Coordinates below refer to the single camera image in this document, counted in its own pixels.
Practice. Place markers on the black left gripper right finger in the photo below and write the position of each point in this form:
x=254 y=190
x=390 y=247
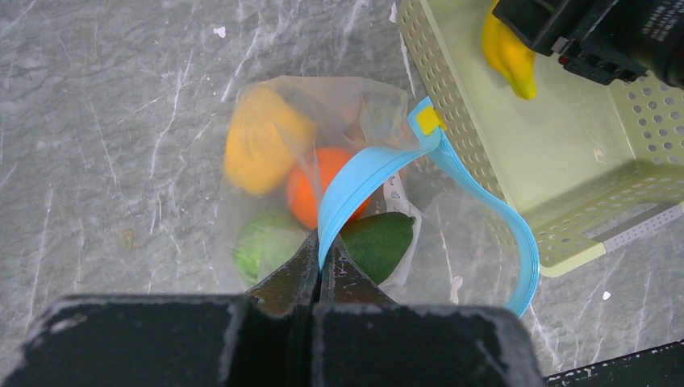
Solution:
x=381 y=343

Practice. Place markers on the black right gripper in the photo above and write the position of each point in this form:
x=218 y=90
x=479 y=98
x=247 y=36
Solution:
x=603 y=41

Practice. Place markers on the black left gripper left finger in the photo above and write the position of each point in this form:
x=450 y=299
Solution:
x=257 y=338

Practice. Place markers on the green bumpy fruit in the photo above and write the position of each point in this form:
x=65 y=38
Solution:
x=265 y=243

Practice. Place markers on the dark green avocado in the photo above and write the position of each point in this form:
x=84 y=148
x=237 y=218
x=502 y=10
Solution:
x=377 y=244

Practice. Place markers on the yellow banana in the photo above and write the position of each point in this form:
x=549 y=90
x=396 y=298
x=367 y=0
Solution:
x=506 y=53

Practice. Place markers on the pale yellow plastic basket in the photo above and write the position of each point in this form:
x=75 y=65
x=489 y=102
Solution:
x=589 y=167

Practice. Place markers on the orange tangerine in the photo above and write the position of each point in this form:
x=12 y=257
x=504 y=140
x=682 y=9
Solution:
x=309 y=181

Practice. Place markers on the clear zip bag blue zipper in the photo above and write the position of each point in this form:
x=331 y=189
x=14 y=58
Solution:
x=469 y=247

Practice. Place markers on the yellow bell pepper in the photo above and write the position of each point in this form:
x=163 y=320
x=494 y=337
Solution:
x=265 y=138

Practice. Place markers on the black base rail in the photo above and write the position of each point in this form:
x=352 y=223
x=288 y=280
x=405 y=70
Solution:
x=656 y=366

